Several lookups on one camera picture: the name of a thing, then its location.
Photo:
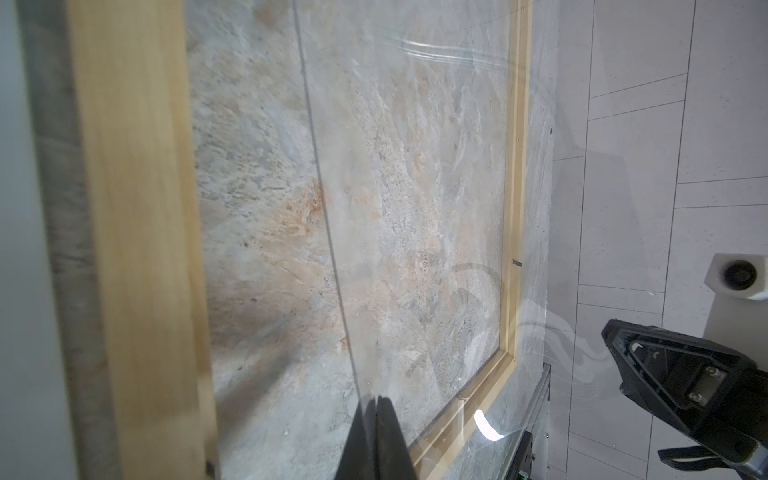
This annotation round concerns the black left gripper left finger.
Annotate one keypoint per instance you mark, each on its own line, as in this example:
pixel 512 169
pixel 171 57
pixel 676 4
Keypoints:
pixel 357 461

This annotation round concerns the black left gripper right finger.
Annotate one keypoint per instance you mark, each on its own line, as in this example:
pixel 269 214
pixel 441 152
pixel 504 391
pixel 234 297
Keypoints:
pixel 393 461

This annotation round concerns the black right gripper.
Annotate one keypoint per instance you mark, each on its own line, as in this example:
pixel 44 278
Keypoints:
pixel 711 393

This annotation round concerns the clear acrylic sheet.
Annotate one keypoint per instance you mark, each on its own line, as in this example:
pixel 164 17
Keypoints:
pixel 407 111

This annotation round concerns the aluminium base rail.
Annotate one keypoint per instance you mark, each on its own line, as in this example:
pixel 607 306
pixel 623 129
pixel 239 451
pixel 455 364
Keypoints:
pixel 526 455

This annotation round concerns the light wooden picture frame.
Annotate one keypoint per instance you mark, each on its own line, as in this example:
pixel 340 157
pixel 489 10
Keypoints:
pixel 133 98

